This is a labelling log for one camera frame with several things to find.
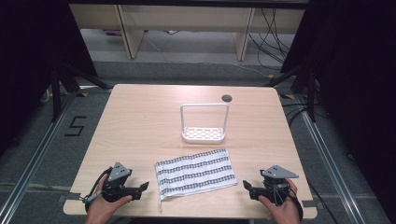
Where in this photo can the grey tape strip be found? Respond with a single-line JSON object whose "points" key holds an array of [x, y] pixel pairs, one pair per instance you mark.
{"points": [[308, 203], [70, 196]]}

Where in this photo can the black metal stand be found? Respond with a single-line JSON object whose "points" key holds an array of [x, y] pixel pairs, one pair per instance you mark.
{"points": [[306, 84], [57, 90]]}

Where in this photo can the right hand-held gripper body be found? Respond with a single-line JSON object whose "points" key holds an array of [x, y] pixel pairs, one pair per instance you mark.
{"points": [[277, 174]]}

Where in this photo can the person's right hand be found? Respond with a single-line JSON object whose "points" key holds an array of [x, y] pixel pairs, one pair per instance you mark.
{"points": [[283, 208]]}

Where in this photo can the white towel rack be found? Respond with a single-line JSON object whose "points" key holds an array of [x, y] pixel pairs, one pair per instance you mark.
{"points": [[204, 132]]}

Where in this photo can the person's left hand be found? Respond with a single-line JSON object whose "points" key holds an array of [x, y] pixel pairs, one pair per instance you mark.
{"points": [[102, 207]]}

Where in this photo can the black curtain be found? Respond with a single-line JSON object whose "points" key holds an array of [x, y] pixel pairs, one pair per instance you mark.
{"points": [[351, 77], [34, 62]]}

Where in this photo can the aluminium floor rail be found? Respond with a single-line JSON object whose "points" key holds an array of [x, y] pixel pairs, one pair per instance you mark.
{"points": [[333, 168], [34, 155]]}

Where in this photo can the beige wooden bench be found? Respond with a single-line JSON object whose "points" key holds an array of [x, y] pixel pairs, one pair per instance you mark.
{"points": [[186, 18]]}

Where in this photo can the white black striped towel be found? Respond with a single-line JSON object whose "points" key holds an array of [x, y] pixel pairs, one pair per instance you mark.
{"points": [[196, 174]]}

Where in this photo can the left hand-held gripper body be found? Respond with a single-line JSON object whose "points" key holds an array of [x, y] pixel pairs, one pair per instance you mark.
{"points": [[118, 174]]}

